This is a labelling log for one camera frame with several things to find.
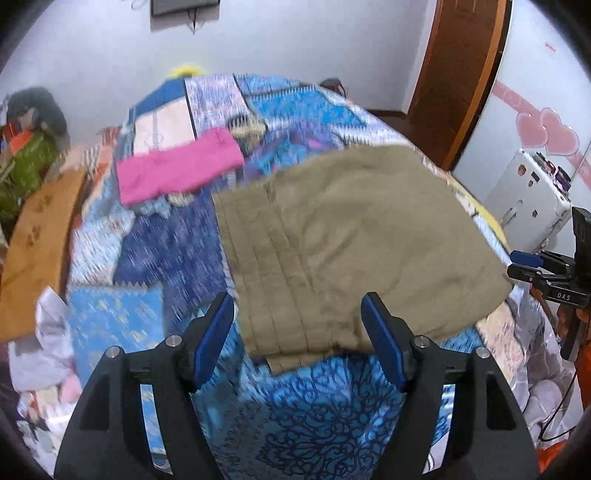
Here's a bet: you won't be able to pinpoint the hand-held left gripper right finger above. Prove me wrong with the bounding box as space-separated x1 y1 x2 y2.
361 292 541 480

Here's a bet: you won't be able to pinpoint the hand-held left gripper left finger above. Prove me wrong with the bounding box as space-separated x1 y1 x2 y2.
54 292 235 480

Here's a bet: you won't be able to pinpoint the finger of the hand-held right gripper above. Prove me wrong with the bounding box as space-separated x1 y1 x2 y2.
507 250 546 289

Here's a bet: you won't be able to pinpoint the khaki pants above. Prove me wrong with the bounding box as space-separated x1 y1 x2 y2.
211 144 514 376

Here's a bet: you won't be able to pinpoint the person's right hand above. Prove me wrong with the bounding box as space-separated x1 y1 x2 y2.
556 302 591 363

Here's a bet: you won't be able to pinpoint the white sewing machine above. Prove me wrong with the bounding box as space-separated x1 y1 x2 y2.
482 148 573 254

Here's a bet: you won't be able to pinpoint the blue patterned bed cover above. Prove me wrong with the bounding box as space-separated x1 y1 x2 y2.
18 73 583 480

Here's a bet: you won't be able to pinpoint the pink folded cloth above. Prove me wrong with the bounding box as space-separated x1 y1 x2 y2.
115 128 245 207

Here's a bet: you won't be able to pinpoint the white crumpled cloth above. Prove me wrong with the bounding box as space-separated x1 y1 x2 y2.
7 286 81 393

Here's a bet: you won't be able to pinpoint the orange brown cloth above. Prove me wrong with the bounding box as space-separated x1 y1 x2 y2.
0 167 89 343

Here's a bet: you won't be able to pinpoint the brown wooden door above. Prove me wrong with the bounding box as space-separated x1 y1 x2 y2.
403 0 514 171

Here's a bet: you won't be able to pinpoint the green patterned cloth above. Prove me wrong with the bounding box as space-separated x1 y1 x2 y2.
0 130 62 227

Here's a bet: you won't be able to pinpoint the yellow cloth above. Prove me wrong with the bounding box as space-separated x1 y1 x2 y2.
167 63 207 78

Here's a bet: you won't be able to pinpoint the dark cloth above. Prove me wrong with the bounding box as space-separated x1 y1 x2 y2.
7 87 70 139

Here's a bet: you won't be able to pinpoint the pink heart wall sticker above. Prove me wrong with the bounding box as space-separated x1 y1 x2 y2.
492 79 591 185

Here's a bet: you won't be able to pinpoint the wall television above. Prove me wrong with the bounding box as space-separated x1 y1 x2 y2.
151 0 221 18

